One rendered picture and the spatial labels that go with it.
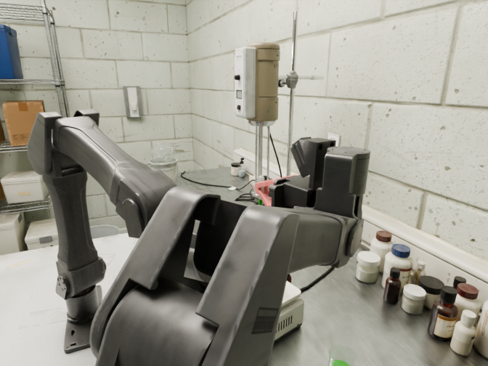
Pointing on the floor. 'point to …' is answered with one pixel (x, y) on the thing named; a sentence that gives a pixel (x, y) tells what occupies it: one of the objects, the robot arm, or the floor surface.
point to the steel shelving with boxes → (16, 225)
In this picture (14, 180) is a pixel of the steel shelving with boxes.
